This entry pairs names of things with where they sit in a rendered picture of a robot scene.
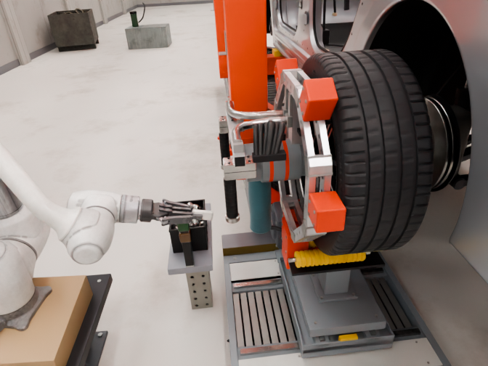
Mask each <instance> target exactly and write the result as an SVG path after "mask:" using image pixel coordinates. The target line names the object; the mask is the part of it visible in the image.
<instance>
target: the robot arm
mask: <svg viewBox="0 0 488 366"><path fill-rule="evenodd" d="M190 206H191V205H187V204H183V203H177V202H174V201H170V200H167V199H163V200H162V202H161V203H154V202H153V200H152V199H144V198H143V199H142V200H140V196H135V195H121V194H118V193H115V192H111V191H106V190H80V191H76V192H73V193H72V194H71V195H70V197H69V198H68V203H67V208H64V207H62V206H59V205H57V204H56V203H54V202H53V201H52V200H50V199H49V198H48V197H47V196H46V195H45V194H44V193H43V192H42V191H41V189H40V188H39V187H38V186H37V184H36V183H35V182H34V181H33V180H32V179H31V177H30V176H29V175H28V173H27V172H26V171H25V169H24V168H23V167H22V166H21V165H20V164H19V163H18V161H17V160H16V159H15V157H14V156H13V155H12V154H11V152H10V151H8V149H7V148H6V147H5V146H3V144H1V143H0V332H1V331H2V330H3V329H4V328H10V329H15V330H19V331H24V330H27V329H28V327H29V324H30V322H31V320H32V319H33V317H34V315H35V314H36V312H37V311H38V309H39V308H40V306H41V305H42V304H43V302H44V300H45V299H46V297H47V296H48V295H49V294H50V293H51V292H52V288H51V287H50V286H44V287H39V286H35V285H34V284H33V281H32V279H33V273H34V269H35V264H36V260H37V259H38V257H39V256H40V255H41V252H42V251H43V249H44V246H45V245H46V242H47V240H48V237H49V233H50V227H51V228H52V229H53V230H54V231H55V232H56V233H57V236H58V240H59V241H61V242H62V243H63V244H64V245H65V247H66V248H67V252H68V254H69V256H70V257H71V258H72V260H74V262H76V263H78V264H85V265H87V264H94V263H96V262H98V261H99V260H100V259H101V258H102V257H103V256H104V255H105V253H107V251H108V250H109V248H110V245H111V243H112V241H113V236H114V231H115V223H130V224H136V223H137V221H138V220H139V221H140V222H151V221H152V220H156V221H160V222H161V226H163V227H164V226H166V225H169V224H189V223H190V222H192V220H193V219H199V220H201V219H202V220H211V221H212V219H213V215H214V212H213V211H204V210H195V209H193V206H191V207H190Z"/></svg>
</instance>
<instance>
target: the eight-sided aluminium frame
mask: <svg viewBox="0 0 488 366"><path fill-rule="evenodd" d="M305 79H310V77H308V75H307V74H305V72H304V70H302V69H300V68H298V69H288V70H282V72H281V74H280V82H279V86H278V89H277V94H276V97H275V99H274V110H281V109H282V107H285V87H287V88H288V91H289V92H290V93H291V94H292V96H293V98H294V99H295V102H296V107H297V110H298V119H299V124H300V130H301V138H302V143H303V149H304V162H305V174H306V178H305V195H304V213H303V212H302V210H301V207H300V205H299V202H298V196H297V194H296V184H295V179H294V180H288V182H289V188H290V195H286V191H285V181H278V184H279V189H280V204H281V208H282V212H284V215H285V219H286V222H287V224H288V228H289V230H290V236H291V239H292V241H293V243H302V242H310V241H313V240H314V239H316V238H319V237H321V236H323V235H325V234H327V233H326V232H322V233H316V232H315V230H314V227H313V225H312V222H311V220H310V218H309V215H308V203H309V193H314V192H315V185H316V177H317V176H320V192H329V191H330V185H331V176H332V175H333V160H332V154H330V148H329V143H328V135H327V130H326V125H325V120H321V121H314V125H315V131H316V135H317V144H318V148H319V154H318V155H315V154H314V146H313V141H312V133H311V128H310V123H309V121H303V118H302V114H301V108H300V104H299V99H300V95H301V90H302V86H303V83H304V80H305ZM291 209H294V211H295V214H296V218H297V221H298V224H299V227H298V228H297V227H296V223H295V222H294V219H293V216H292V213H291V211H290V210H291Z"/></svg>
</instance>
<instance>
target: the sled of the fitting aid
mask: <svg viewBox="0 0 488 366"><path fill-rule="evenodd" d="M279 269H280V274H281V278H282V283H283V286H284V289H285V295H286V298H287V301H288V306H289V309H290V314H291V317H292V321H293V326H294V329H295V332H296V337H297V340H298V345H299V348H300V352H301V356H302V358H308V357H319V356H326V355H332V354H344V353H350V352H356V351H368V350H374V349H386V348H391V347H392V344H393V341H394V336H395V335H394V332H393V331H392V329H391V327H390V325H389V323H388V321H387V319H386V318H385V319H386V327H385V328H384V329H379V330H367V331H360V332H354V333H342V334H335V335H324V336H317V337H309V334H308V332H307V329H306V324H305V322H304V317H303V314H302V311H301V307H300V304H299V301H298V296H297V294H296V289H295V287H294V284H293V279H292V277H291V273H290V269H287V268H286V265H285V261H284V258H283V257H279ZM359 270H360V269H359ZM360 271H361V270H360ZM361 273H362V272H361ZM362 276H363V277H364V275H363V274H362ZM364 278H365V277H364ZM365 281H366V280H365ZM366 282H367V281H366ZM367 285H368V284H367ZM368 287H369V285H368ZM369 288H370V287H369ZM370 291H371V289H370ZM371 293H373V292H372V291H371ZM373 296H374V295H373ZM374 298H375V296H374ZM375 300H376V299H375ZM376 302H377V301H376ZM377 304H378V302H377ZM378 306H379V304H378ZM379 308H380V306H379ZM380 309H381V308H380ZM381 311H382V310H381ZM382 313H383V312H382ZM383 316H384V314H383ZM384 317H385V316H384Z"/></svg>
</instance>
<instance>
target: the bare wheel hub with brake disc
mask: <svg viewBox="0 0 488 366"><path fill-rule="evenodd" d="M424 98H425V101H426V105H427V108H428V115H429V118H430V122H431V124H430V126H431V130H432V139H433V145H434V148H433V151H434V161H433V164H434V169H433V181H432V183H431V184H432V188H431V189H434V188H437V187H439V186H440V185H442V184H443V183H444V181H445V180H446V179H447V177H448V176H449V174H450V172H451V169H452V165H453V162H454V158H455V132H454V128H453V125H452V120H451V118H450V115H449V113H448V112H447V110H446V108H445V107H444V106H443V104H442V103H441V102H440V101H439V100H437V99H435V98H433V97H424Z"/></svg>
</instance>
